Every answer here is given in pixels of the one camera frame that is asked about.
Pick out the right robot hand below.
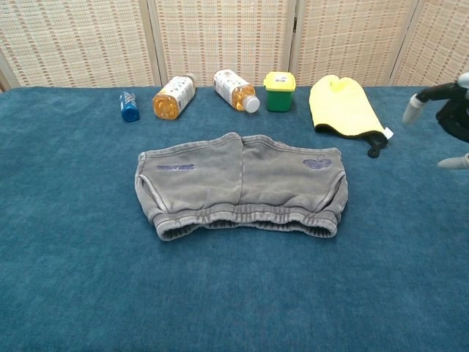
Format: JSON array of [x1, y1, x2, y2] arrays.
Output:
[[402, 71, 469, 169]]

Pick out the grey shorts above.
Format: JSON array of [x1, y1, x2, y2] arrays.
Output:
[[134, 131, 348, 242]]

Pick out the orange drink bottle white cap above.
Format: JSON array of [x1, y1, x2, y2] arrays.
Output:
[[213, 69, 262, 114]]

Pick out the blue bottle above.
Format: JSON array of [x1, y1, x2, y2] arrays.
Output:
[[119, 91, 141, 122]]

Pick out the green bin yellow lid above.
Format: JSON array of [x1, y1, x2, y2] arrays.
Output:
[[264, 70, 297, 113]]

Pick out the yellow oven mitt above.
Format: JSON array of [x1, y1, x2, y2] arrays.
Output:
[[308, 74, 395, 159]]

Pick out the woven folding screen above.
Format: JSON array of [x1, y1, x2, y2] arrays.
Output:
[[0, 0, 469, 92]]

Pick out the blue table cloth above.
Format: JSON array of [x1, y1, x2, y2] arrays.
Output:
[[0, 84, 469, 352]]

